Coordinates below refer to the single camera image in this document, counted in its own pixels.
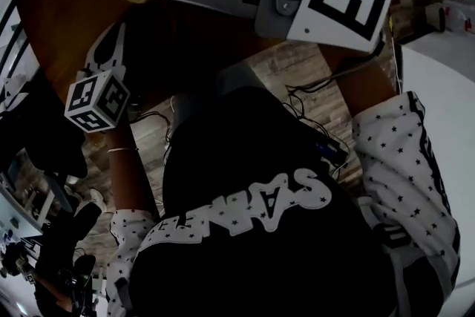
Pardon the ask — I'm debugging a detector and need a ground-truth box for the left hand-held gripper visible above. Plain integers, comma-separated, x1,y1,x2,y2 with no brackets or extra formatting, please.
63,21,132,134

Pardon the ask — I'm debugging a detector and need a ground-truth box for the person's left forearm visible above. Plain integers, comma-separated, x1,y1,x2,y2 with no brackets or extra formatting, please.
105,122,161,215

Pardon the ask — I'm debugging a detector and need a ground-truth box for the person's right forearm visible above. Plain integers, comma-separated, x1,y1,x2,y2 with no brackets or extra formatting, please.
318,44,397,119

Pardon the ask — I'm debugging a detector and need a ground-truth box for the person's black white shirt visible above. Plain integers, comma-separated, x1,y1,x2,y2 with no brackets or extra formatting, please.
105,85,462,317

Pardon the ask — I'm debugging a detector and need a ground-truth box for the white curved counter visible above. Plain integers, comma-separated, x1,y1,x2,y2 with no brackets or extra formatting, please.
396,33,475,293

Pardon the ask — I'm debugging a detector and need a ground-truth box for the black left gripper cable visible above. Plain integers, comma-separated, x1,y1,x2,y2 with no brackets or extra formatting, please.
128,99,179,168

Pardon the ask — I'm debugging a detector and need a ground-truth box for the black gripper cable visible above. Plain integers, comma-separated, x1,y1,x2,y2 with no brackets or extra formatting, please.
128,99,179,168
284,31,387,131

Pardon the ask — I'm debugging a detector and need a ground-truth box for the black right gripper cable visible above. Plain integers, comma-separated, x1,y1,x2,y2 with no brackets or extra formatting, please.
284,31,387,131

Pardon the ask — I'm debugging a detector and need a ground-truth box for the black cable hub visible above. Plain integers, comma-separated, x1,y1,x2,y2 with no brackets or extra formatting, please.
314,137,350,165

